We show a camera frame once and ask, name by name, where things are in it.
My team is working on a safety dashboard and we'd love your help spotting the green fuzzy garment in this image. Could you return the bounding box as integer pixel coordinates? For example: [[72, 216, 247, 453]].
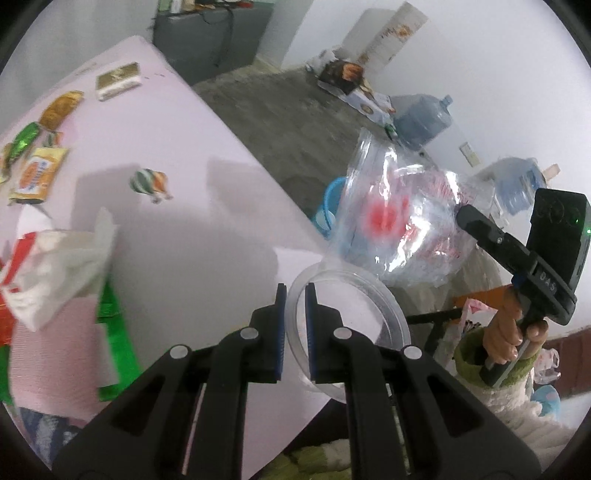
[[276, 438, 352, 480]]

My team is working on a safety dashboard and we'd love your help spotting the printed plastic bag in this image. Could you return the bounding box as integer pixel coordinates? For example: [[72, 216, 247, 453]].
[[442, 298, 496, 366]]

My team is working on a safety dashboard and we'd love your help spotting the orange snack wrapper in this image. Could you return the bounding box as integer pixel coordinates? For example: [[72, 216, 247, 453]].
[[39, 91, 85, 131]]

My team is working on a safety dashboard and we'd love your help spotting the white tissue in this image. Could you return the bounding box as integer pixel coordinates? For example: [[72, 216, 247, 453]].
[[2, 208, 119, 331]]

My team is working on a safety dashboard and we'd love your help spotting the dark patterned cloth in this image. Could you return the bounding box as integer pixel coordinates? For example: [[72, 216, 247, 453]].
[[18, 406, 85, 463]]

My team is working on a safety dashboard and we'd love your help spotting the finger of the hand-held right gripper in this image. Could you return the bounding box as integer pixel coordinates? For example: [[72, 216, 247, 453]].
[[456, 204, 537, 278]]

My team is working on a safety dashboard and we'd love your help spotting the person's right forearm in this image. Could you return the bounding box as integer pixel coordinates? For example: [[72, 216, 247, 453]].
[[453, 330, 578, 462]]

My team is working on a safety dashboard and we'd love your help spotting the dark printed box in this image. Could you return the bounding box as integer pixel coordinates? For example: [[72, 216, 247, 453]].
[[318, 59, 371, 96]]

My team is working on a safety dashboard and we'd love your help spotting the clear plastic bag red print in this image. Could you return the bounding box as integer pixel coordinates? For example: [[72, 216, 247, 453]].
[[323, 127, 481, 289]]

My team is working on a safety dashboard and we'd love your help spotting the large blue water bottle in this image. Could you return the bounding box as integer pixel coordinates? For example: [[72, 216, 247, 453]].
[[480, 157, 544, 217], [394, 95, 456, 151]]

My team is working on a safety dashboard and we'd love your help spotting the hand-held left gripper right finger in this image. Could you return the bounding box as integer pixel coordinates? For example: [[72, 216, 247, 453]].
[[305, 282, 543, 480]]

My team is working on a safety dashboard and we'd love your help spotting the green snack bag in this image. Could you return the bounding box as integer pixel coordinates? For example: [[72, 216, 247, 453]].
[[95, 277, 142, 403]]

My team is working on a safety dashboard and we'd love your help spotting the flat white printed box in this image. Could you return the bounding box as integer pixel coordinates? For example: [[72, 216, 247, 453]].
[[346, 85, 398, 126]]

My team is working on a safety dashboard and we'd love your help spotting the red white packet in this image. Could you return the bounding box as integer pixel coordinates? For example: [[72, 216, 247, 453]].
[[0, 231, 41, 347]]

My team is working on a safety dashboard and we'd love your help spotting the grey cabinet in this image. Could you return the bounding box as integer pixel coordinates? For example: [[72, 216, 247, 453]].
[[152, 0, 274, 86]]

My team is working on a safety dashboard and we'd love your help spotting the white plastic bag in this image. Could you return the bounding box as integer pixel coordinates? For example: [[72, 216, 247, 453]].
[[305, 48, 343, 75]]

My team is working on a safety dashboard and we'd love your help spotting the striped candy wrapper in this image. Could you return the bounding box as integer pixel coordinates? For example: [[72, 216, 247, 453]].
[[129, 168, 173, 204]]

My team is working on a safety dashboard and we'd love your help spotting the clear plastic round lid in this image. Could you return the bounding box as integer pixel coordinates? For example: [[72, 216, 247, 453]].
[[285, 265, 411, 398]]

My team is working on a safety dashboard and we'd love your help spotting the blue plastic basket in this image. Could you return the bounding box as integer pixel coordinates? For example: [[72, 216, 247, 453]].
[[311, 176, 348, 239]]

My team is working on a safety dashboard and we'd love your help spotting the green candy wrapper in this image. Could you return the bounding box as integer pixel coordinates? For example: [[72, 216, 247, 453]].
[[0, 121, 42, 184]]

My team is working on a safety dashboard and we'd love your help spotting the yellow biscuit packet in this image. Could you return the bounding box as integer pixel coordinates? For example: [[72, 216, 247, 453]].
[[8, 145, 69, 205]]

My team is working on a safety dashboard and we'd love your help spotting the tall white printed box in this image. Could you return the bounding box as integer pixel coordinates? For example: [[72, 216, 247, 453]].
[[358, 2, 428, 71]]

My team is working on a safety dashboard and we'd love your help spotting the white gold small box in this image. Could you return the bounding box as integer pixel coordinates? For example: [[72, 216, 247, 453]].
[[95, 62, 143, 102]]

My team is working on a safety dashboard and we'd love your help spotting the person's right hand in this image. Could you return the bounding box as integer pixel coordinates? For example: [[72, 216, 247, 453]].
[[482, 288, 550, 370]]

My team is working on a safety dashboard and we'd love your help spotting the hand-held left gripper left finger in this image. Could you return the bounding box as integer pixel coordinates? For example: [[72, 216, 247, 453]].
[[51, 282, 289, 480]]

